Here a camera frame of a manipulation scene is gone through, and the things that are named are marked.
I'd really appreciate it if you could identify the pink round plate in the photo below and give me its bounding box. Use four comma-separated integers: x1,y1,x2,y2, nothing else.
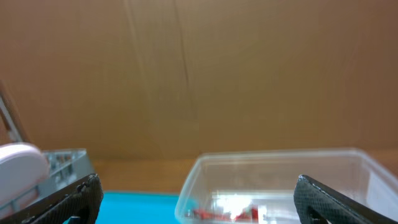
1,143,50,205

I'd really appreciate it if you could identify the clear plastic bin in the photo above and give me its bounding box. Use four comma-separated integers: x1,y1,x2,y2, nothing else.
175,148,397,223

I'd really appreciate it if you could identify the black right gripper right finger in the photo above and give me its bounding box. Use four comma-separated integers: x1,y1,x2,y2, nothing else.
294,175,397,224

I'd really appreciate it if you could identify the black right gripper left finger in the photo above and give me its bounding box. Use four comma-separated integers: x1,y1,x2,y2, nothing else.
1,174,104,224

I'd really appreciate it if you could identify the red foil sauce packet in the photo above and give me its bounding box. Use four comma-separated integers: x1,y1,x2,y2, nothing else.
186,207,259,223

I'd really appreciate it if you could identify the teal plastic tray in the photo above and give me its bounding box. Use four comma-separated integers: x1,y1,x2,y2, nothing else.
63,191,200,224

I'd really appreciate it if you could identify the grey dishwasher rack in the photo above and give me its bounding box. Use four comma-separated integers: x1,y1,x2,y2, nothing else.
0,148,96,220

